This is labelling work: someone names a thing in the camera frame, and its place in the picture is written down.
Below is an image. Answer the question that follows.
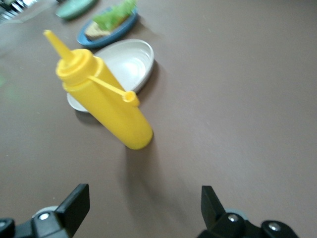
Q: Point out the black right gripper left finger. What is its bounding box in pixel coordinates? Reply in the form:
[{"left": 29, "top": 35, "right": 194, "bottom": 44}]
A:
[{"left": 0, "top": 183, "right": 90, "bottom": 238}]

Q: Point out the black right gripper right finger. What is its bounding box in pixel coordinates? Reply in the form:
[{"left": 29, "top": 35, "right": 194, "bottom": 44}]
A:
[{"left": 197, "top": 185, "right": 299, "bottom": 238}]

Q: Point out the yellow squeeze bottle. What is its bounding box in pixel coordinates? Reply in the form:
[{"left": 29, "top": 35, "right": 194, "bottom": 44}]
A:
[{"left": 43, "top": 29, "right": 154, "bottom": 151}]

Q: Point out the brown bread slice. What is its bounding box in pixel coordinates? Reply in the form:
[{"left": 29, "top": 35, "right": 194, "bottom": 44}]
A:
[{"left": 85, "top": 21, "right": 132, "bottom": 42}]

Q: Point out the green lettuce leaf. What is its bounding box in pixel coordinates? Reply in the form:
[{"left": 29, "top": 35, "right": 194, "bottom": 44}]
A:
[{"left": 92, "top": 0, "right": 138, "bottom": 32}]

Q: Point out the beige round plate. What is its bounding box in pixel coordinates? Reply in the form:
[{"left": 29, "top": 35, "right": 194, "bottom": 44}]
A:
[{"left": 66, "top": 39, "right": 156, "bottom": 114}]

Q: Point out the blue round plate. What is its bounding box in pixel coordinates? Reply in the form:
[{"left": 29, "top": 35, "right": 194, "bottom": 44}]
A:
[{"left": 76, "top": 6, "right": 139, "bottom": 49}]

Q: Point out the green round plate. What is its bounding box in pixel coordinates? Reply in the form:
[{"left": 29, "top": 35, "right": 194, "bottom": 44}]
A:
[{"left": 55, "top": 0, "right": 99, "bottom": 21}]

